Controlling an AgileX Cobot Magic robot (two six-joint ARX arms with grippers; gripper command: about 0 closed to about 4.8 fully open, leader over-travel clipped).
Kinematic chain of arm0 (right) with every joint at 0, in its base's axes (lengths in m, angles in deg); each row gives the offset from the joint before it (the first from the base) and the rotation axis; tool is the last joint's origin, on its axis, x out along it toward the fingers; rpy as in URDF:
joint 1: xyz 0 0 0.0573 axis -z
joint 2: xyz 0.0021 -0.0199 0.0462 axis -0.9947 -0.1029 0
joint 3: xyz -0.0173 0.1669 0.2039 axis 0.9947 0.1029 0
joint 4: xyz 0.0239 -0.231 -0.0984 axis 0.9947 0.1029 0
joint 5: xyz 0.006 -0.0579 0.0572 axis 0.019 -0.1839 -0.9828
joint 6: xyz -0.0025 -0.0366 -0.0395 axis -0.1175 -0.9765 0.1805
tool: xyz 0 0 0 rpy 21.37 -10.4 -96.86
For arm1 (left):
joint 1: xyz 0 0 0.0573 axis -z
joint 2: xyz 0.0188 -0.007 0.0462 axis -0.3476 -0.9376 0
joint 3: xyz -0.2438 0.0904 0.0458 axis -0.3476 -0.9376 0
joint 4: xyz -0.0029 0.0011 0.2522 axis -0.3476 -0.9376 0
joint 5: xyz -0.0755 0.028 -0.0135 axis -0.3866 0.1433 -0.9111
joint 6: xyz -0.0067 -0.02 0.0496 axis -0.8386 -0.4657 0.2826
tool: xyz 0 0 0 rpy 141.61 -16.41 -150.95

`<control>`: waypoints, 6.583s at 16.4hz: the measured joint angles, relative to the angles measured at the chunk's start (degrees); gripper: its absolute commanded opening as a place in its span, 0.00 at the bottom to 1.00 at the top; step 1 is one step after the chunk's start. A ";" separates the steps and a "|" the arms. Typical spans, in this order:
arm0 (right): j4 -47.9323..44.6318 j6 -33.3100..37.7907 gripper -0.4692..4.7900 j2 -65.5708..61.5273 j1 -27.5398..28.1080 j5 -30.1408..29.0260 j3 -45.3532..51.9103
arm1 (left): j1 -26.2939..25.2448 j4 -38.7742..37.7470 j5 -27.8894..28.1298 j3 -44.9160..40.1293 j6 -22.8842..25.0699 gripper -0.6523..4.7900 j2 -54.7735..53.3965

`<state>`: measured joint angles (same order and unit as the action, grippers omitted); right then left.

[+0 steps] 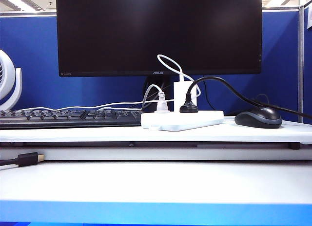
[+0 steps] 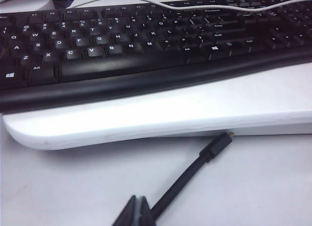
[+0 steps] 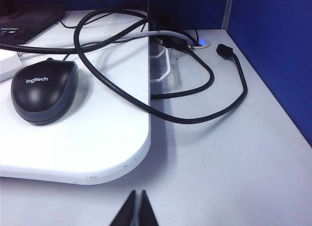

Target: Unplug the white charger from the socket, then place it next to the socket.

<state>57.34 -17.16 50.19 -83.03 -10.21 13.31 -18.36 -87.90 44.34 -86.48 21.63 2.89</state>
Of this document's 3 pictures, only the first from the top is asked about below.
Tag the white power strip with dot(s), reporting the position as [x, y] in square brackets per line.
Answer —
[180, 120]

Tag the white charger block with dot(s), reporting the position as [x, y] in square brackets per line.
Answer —
[179, 95]

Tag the black monitor stand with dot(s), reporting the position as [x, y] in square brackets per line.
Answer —
[156, 82]

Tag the black ASUS monitor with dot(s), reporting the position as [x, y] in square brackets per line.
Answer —
[122, 36]

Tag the black keyboard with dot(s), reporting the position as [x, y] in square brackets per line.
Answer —
[61, 120]

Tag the black grey computer mouse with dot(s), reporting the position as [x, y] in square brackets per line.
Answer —
[259, 117]

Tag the wide blue partition panel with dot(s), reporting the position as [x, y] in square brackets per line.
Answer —
[36, 45]

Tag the black rubber shelf foot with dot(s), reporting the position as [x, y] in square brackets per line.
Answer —
[295, 146]

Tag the white desk fan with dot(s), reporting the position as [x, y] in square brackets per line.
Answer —
[8, 72]

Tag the narrow blue partition panel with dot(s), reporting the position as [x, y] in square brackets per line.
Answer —
[308, 77]

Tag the white paper sheet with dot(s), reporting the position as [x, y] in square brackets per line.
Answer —
[309, 17]

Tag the silver partition post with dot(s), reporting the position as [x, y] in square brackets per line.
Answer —
[301, 65]

